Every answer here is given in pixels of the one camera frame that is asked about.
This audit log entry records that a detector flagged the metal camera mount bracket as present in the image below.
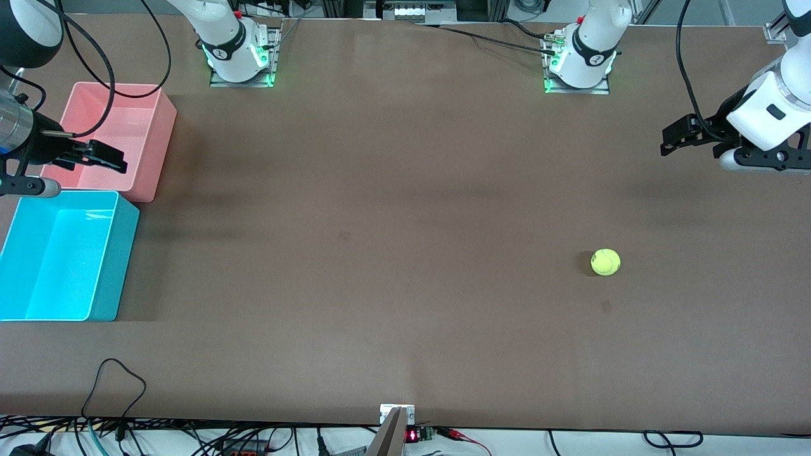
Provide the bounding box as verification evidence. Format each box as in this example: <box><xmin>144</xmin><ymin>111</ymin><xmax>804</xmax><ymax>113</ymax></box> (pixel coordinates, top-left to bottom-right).
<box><xmin>367</xmin><ymin>404</ymin><xmax>416</xmax><ymax>456</ymax></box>

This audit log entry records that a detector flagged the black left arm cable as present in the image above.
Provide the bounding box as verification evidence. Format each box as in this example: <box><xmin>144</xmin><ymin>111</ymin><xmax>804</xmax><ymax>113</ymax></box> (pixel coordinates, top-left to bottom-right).
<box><xmin>675</xmin><ymin>0</ymin><xmax>731</xmax><ymax>143</ymax></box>

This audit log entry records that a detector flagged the red clip lead wire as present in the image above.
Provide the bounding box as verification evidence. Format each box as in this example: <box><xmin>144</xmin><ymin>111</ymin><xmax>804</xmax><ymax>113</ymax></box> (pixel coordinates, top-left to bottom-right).
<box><xmin>436</xmin><ymin>427</ymin><xmax>492</xmax><ymax>456</ymax></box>

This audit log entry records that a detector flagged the lit control box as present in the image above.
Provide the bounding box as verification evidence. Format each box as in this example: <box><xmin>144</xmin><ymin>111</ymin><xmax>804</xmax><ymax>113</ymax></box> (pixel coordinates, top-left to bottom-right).
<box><xmin>364</xmin><ymin>0</ymin><xmax>458</xmax><ymax>23</ymax></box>

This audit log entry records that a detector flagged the pink plastic bin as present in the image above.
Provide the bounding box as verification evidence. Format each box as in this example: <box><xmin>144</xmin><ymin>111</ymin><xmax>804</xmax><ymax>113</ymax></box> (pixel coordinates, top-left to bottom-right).
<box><xmin>37</xmin><ymin>82</ymin><xmax>178</xmax><ymax>203</ymax></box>

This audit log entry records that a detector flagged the yellow-green tennis ball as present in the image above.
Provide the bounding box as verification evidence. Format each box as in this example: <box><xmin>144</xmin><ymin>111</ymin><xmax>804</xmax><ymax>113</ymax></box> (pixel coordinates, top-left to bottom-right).
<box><xmin>591</xmin><ymin>248</ymin><xmax>622</xmax><ymax>277</ymax></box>

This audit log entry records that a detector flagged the blue plastic bin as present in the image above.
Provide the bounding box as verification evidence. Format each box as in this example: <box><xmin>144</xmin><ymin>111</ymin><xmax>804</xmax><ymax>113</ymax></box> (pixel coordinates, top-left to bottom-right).
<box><xmin>0</xmin><ymin>190</ymin><xmax>141</xmax><ymax>322</ymax></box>

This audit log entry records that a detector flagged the black base power cable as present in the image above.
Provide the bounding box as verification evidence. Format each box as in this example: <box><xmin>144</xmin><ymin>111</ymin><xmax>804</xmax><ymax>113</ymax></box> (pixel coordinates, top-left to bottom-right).
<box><xmin>415</xmin><ymin>22</ymin><xmax>561</xmax><ymax>56</ymax></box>

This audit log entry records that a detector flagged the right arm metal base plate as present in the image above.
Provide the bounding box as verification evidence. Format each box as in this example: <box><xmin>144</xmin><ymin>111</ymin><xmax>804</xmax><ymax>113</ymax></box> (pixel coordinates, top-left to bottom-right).
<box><xmin>209</xmin><ymin>25</ymin><xmax>283</xmax><ymax>88</ymax></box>

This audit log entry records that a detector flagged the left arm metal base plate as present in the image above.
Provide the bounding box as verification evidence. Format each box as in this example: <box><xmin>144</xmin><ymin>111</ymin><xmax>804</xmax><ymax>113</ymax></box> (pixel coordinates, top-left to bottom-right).
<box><xmin>542</xmin><ymin>35</ymin><xmax>612</xmax><ymax>96</ymax></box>

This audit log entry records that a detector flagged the black looped table cable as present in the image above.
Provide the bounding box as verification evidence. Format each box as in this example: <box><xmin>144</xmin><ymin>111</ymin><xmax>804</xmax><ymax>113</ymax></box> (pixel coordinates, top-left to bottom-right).
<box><xmin>81</xmin><ymin>358</ymin><xmax>148</xmax><ymax>439</ymax></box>

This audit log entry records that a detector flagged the black coiled cable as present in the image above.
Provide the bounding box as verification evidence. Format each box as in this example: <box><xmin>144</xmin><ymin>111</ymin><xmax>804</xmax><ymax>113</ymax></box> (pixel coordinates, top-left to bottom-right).
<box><xmin>643</xmin><ymin>430</ymin><xmax>704</xmax><ymax>448</ymax></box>

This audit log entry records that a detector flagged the aluminium frame corner bracket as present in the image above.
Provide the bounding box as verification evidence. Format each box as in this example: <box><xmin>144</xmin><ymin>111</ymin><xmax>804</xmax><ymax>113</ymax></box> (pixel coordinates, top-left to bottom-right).
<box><xmin>763</xmin><ymin>11</ymin><xmax>794</xmax><ymax>44</ymax></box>

